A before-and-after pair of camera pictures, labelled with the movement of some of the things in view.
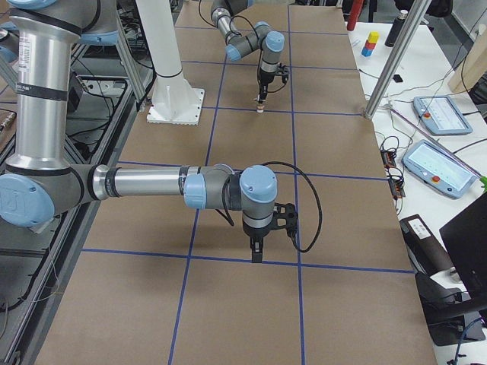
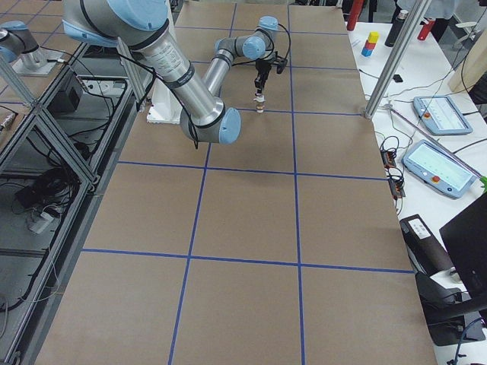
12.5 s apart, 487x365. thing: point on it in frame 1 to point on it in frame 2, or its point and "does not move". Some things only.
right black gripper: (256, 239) to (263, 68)
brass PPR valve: (259, 108) does not move
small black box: (397, 77) does not move
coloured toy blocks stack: (370, 43) does not move
